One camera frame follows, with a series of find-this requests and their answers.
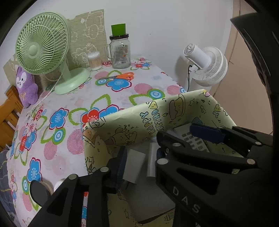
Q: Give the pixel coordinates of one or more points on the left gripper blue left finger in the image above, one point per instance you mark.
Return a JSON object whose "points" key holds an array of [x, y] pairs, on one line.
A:
{"points": [[116, 167]]}

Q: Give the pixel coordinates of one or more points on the beige cartoon board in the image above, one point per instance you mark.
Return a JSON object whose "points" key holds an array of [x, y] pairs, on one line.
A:
{"points": [[87, 35]]}

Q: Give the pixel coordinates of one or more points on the beige door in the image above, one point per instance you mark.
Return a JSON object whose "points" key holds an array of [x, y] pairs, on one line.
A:
{"points": [[241, 92]]}

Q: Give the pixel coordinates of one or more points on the yellow cartoon paper box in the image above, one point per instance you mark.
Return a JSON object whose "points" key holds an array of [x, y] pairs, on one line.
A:
{"points": [[136, 128]]}

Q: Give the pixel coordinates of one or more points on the wooden bed headboard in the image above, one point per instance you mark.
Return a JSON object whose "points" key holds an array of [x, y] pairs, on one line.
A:
{"points": [[10, 111]]}

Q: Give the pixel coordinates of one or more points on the green desk fan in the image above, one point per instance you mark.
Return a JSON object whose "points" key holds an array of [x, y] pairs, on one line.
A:
{"points": [[42, 46]]}

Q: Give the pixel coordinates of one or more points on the white standing fan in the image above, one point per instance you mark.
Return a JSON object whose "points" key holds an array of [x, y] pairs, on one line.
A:
{"points": [[208, 66]]}

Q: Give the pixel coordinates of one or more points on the glass jar green lid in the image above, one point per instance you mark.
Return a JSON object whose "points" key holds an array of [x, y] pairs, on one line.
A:
{"points": [[118, 50]]}

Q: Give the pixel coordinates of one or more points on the blue plaid bedding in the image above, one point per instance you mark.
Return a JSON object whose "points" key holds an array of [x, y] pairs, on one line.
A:
{"points": [[8, 213]]}

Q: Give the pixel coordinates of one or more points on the orange handled scissors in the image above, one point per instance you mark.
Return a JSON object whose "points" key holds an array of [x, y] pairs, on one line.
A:
{"points": [[127, 76]]}

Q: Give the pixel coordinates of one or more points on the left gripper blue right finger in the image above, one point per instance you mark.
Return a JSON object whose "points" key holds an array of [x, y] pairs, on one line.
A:
{"points": [[158, 153]]}

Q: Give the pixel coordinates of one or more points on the white earbud case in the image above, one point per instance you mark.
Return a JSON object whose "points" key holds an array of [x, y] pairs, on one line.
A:
{"points": [[57, 185]]}

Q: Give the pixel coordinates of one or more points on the purple plush rabbit toy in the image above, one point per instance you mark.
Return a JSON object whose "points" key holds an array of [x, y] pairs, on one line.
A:
{"points": [[26, 87]]}

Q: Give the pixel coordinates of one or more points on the floral tablecloth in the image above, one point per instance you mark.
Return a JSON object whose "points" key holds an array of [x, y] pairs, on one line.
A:
{"points": [[48, 143]]}

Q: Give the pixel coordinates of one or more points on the cotton swab container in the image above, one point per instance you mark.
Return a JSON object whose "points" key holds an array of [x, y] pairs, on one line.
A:
{"points": [[94, 60]]}

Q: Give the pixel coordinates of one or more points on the black round compact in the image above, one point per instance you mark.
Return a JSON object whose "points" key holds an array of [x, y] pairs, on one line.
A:
{"points": [[39, 193]]}

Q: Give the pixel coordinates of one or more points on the white remote control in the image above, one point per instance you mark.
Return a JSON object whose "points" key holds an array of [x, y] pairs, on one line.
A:
{"points": [[191, 137]]}

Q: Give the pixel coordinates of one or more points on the white power adapter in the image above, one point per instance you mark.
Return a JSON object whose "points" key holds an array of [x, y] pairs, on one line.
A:
{"points": [[134, 163]]}

